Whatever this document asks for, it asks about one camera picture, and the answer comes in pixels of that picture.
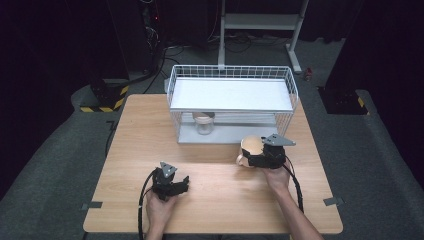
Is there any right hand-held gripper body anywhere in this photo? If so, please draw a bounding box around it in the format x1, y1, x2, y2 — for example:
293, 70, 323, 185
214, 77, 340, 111
259, 133, 297, 170

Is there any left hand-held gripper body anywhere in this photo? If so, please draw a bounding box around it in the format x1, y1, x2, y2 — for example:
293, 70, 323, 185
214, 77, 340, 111
151, 161, 180, 202

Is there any cream ceramic cup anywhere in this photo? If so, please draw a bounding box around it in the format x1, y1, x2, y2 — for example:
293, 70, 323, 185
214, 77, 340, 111
235, 134, 268, 169

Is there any glass jar with white lid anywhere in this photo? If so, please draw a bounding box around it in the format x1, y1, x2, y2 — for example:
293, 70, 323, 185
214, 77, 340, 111
192, 112, 216, 136

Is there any white wire shelf rack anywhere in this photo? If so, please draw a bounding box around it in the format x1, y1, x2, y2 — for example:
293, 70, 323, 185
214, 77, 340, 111
166, 64, 300, 146

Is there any person's right hand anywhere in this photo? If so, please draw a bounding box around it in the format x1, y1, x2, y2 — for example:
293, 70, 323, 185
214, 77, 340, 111
261, 161, 292, 197

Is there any person's left hand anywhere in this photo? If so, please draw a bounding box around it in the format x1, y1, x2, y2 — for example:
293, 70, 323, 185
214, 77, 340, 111
145, 191, 180, 232

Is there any grey tape piece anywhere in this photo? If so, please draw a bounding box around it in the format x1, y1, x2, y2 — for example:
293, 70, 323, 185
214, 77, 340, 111
322, 196, 345, 207
81, 201, 104, 211

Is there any black yellow striped base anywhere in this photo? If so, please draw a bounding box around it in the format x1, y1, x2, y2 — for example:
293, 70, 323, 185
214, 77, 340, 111
317, 85, 371, 116
79, 78, 130, 114

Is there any grey metal stand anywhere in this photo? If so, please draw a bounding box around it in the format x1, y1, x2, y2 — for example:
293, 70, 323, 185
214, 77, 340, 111
217, 0, 310, 75

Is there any black equipment tower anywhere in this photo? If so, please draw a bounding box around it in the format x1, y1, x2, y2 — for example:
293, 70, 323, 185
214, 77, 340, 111
106, 0, 168, 76

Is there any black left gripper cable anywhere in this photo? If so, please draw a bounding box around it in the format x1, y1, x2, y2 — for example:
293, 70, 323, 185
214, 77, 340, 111
137, 167, 160, 240

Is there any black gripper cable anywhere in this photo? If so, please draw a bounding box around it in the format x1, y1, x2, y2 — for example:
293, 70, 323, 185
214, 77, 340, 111
283, 155, 305, 214
137, 167, 160, 240

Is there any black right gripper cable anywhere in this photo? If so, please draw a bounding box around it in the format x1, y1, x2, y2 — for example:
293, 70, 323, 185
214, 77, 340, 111
283, 155, 305, 214

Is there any black floor cable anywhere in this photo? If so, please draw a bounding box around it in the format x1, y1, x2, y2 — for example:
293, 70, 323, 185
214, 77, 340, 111
142, 43, 186, 95

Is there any bundle of floor cables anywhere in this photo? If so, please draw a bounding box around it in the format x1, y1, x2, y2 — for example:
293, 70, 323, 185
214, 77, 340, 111
205, 30, 292, 55

